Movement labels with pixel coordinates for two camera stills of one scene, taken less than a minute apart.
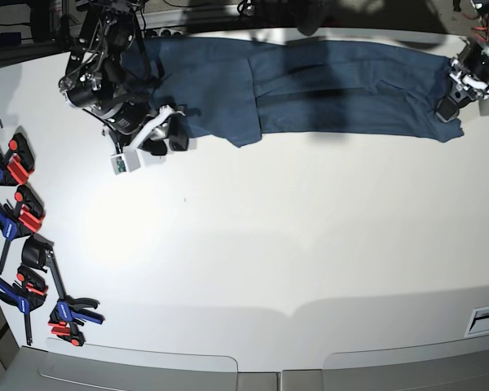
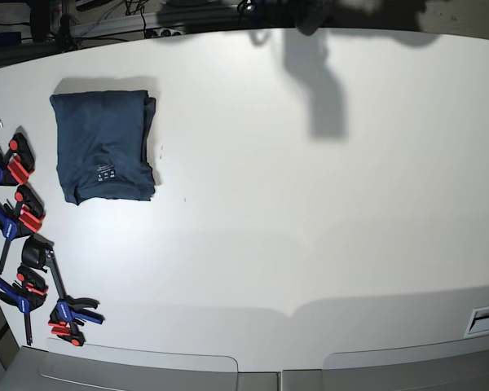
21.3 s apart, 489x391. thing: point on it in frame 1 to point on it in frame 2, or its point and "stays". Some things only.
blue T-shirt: x=235 y=87 to x=104 y=142
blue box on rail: x=3 y=39 stays
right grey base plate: x=464 y=366 stays
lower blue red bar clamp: x=69 y=314 stays
